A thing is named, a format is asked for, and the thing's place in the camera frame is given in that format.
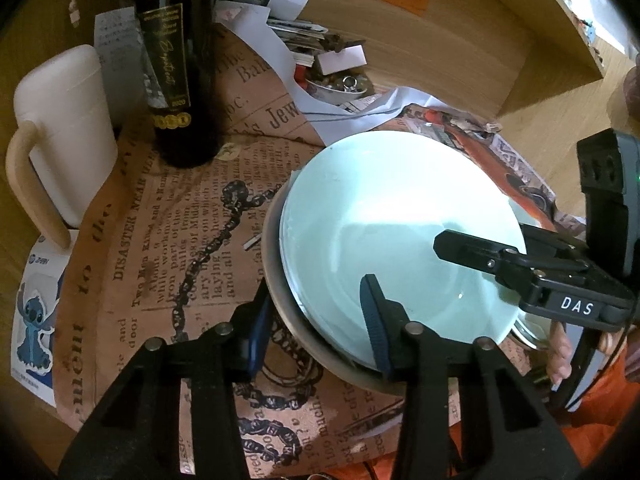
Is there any small bowl of trinkets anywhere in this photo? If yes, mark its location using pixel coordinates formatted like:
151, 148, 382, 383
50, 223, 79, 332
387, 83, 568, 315
305, 72, 374, 107

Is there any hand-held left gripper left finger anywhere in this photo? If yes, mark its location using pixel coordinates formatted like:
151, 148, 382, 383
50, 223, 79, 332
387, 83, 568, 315
59, 277, 275, 480

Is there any dark brown plate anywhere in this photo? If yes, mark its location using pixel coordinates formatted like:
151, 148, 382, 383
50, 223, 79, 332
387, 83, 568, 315
261, 175, 553, 397

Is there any light blue plate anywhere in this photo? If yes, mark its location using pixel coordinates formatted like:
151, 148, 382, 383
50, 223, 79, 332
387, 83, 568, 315
278, 130, 526, 368

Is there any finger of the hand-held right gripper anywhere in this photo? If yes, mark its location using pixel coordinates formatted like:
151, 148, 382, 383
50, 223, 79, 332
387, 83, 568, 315
519, 222, 594, 272
432, 229, 540, 292

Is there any wooden shelf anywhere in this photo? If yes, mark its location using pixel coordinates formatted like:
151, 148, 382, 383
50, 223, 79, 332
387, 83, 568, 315
522, 0, 640, 82

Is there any brown printed paper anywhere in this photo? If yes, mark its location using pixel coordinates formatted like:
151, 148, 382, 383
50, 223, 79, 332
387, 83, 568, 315
54, 20, 521, 480

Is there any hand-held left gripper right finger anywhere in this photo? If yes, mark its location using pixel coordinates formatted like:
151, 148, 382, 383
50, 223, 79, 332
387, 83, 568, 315
360, 274, 583, 480

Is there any dark wine bottle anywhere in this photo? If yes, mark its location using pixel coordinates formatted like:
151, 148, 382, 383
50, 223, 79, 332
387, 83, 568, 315
132, 0, 224, 169

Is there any white paper sheet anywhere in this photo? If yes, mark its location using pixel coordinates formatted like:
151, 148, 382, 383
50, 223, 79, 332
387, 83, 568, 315
220, 7, 442, 147

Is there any Stitch cartoon card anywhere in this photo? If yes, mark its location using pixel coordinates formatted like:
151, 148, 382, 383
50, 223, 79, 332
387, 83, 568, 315
9, 240, 72, 409

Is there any person's right hand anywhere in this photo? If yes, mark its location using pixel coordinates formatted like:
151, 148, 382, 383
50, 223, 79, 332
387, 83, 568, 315
546, 320, 574, 392

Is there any white mug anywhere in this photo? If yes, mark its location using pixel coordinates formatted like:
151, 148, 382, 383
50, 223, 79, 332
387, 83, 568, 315
6, 44, 119, 249

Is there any orange clothing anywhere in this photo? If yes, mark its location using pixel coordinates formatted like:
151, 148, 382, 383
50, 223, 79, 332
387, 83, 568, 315
300, 352, 640, 480

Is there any colour newspaper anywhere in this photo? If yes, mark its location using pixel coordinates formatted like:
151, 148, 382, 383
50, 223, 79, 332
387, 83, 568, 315
400, 104, 587, 242

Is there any white card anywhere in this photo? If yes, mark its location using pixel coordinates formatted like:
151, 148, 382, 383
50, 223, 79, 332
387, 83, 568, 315
316, 45, 366, 74

